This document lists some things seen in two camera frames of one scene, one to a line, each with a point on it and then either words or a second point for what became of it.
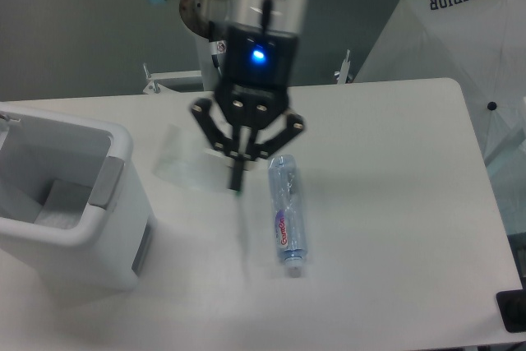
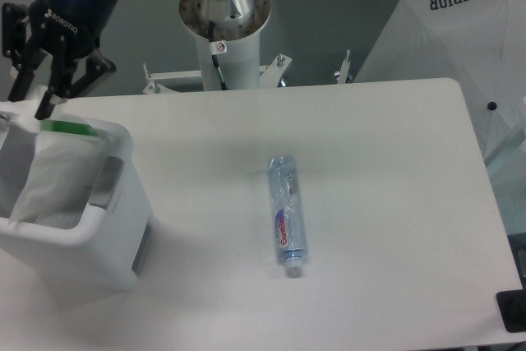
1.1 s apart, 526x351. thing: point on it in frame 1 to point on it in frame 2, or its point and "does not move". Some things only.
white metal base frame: (156, 80) does not move
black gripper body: (260, 72) to (73, 6)
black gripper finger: (203, 109) to (26, 55)
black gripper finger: (295, 126) to (96, 63)
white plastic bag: (182, 161) to (62, 173)
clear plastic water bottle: (288, 212) does not move
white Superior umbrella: (471, 29) does not move
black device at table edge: (512, 306) does not move
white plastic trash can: (74, 214) does not move
